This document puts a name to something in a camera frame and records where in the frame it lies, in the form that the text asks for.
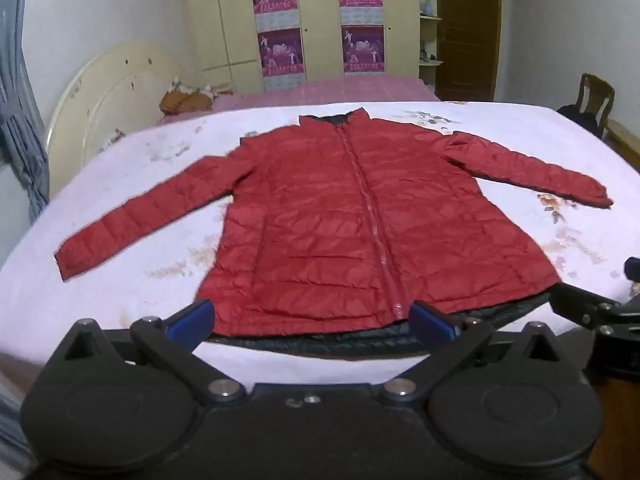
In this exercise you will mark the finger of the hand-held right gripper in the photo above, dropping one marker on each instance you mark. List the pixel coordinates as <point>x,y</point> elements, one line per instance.
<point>575,300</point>
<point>633,268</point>

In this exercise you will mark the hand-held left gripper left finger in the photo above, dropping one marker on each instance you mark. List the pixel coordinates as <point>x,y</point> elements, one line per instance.
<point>192,317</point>

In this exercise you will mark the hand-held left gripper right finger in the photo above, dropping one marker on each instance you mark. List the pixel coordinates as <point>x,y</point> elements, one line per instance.
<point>429,321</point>

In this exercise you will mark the red puffer jacket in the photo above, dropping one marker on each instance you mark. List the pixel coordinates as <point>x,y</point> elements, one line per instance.
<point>310,210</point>

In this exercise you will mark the wooden side table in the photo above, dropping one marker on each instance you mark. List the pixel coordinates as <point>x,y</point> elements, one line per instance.
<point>625,140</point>

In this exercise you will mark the white floral bed sheet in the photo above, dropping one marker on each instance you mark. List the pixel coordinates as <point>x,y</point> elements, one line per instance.
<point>130,185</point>

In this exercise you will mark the black bag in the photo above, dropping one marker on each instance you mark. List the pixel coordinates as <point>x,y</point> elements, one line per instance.
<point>577,117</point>

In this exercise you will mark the wooden chair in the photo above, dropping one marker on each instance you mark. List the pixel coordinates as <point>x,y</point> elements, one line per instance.
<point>597,87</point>

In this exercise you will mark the orange pillow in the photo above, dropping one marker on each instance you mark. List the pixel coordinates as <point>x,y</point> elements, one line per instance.
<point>182,102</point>

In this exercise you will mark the cream rounded headboard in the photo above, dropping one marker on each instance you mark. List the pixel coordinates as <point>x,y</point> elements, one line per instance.
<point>105,90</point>

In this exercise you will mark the pink checked bed cover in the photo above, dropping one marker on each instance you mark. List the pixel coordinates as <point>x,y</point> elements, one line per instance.
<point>325,92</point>

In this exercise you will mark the brown wooden door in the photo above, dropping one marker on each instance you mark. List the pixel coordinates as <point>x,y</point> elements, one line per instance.
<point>467,30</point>

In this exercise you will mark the blue grey curtain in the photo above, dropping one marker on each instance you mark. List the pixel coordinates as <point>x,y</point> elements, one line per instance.
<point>17,85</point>

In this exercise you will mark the cream corner shelf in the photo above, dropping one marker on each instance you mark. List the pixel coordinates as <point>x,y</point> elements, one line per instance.
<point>430,20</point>

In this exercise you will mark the cream wardrobe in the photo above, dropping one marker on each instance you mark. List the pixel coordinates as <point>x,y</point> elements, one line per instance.
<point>320,25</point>

